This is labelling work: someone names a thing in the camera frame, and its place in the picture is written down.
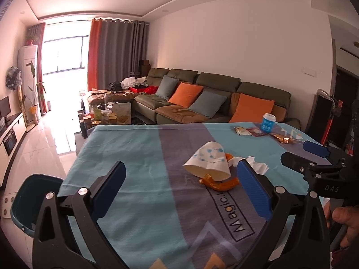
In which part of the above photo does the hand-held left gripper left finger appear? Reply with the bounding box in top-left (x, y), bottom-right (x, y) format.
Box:
top-left (32, 161), bottom-right (127, 269)

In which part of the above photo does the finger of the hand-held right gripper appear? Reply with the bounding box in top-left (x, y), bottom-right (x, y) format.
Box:
top-left (303, 141), bottom-right (346, 161)
top-left (280, 151), bottom-right (319, 175)

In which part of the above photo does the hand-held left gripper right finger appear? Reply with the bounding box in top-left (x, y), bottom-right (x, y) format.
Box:
top-left (236, 159), bottom-right (331, 269)

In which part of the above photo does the white tissue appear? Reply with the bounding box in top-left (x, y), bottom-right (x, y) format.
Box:
top-left (228, 155), bottom-right (270, 176)

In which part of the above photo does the printed white paper cup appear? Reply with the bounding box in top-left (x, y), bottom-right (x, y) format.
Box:
top-left (183, 142), bottom-right (232, 181)

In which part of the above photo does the teal trash bin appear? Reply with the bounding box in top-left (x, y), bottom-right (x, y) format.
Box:
top-left (10, 174), bottom-right (65, 237)

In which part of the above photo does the person's right hand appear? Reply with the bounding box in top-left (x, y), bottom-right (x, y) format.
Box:
top-left (323, 202), bottom-right (359, 247)

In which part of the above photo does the gold candy wrapper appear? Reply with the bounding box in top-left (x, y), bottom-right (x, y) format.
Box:
top-left (271, 133), bottom-right (303, 144)

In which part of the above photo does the orange peel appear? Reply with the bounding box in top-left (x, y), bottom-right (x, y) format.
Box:
top-left (199, 153), bottom-right (240, 191)

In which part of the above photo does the red pole tool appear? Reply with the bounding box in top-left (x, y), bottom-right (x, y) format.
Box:
top-left (322, 99), bottom-right (343, 146)

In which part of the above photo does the black folded rack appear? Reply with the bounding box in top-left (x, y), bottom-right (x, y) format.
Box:
top-left (304, 89), bottom-right (337, 146)

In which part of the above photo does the blue white lidded cup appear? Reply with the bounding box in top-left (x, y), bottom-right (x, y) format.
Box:
top-left (259, 113), bottom-right (277, 133)

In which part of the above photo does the red snack packet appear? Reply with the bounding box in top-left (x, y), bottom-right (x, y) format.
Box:
top-left (247, 127), bottom-right (268, 138)

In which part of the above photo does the blue grey printed tablecloth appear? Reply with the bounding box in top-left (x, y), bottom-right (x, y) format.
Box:
top-left (57, 122), bottom-right (331, 269)

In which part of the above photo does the orange cushion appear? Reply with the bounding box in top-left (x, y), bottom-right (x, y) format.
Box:
top-left (168, 82), bottom-right (204, 108)
top-left (229, 93), bottom-right (275, 124)

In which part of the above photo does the cluttered coffee table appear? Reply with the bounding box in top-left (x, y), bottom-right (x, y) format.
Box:
top-left (76, 101), bottom-right (132, 139)

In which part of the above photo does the grey-blue cushion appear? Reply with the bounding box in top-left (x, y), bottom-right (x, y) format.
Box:
top-left (189, 90), bottom-right (228, 118)
top-left (155, 75), bottom-right (179, 99)

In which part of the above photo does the red cloth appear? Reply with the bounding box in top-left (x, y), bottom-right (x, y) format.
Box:
top-left (129, 85), bottom-right (158, 94)

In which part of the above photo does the pile of white clothes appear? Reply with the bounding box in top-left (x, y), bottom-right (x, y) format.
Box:
top-left (120, 76), bottom-right (148, 89)

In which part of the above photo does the white bathroom scale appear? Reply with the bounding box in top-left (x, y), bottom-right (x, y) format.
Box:
top-left (0, 197), bottom-right (14, 219)

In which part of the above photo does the green corner sofa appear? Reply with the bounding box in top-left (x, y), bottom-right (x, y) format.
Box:
top-left (87, 67), bottom-right (301, 131)

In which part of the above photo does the white TV cabinet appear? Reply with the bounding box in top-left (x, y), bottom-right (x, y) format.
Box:
top-left (0, 113), bottom-right (27, 174)

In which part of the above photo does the tall potted plant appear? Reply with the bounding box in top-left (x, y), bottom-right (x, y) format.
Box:
top-left (26, 62), bottom-right (47, 124)

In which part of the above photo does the black monitor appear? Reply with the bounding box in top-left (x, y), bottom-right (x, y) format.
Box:
top-left (0, 96), bottom-right (12, 118)

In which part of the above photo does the orange and grey curtain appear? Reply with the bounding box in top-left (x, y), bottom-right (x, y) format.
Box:
top-left (88, 17), bottom-right (150, 91)

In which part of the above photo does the window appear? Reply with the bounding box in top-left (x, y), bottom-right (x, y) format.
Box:
top-left (42, 35), bottom-right (90, 76)

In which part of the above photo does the covered standing fan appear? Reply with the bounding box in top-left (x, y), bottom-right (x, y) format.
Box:
top-left (6, 66), bottom-right (28, 126)

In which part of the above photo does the white standing air conditioner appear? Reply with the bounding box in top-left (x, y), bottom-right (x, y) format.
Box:
top-left (17, 45), bottom-right (38, 124)

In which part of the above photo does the grey curtain with orange edge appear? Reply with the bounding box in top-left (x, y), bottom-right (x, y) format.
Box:
top-left (28, 22), bottom-right (48, 115)

